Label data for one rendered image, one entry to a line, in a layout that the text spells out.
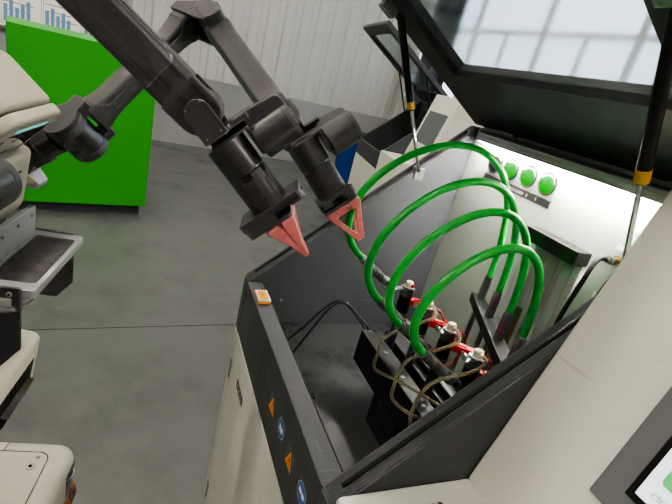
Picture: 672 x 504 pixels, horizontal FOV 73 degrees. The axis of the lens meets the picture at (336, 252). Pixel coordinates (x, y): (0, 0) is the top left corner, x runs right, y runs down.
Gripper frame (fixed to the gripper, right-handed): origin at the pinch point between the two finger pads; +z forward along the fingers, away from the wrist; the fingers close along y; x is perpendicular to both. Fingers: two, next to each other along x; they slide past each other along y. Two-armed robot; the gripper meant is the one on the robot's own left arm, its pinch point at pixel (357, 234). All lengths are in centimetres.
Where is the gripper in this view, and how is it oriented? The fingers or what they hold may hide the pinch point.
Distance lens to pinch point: 85.3
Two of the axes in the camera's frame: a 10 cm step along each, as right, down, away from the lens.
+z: 5.2, 8.2, 2.4
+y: -1.6, -1.8, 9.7
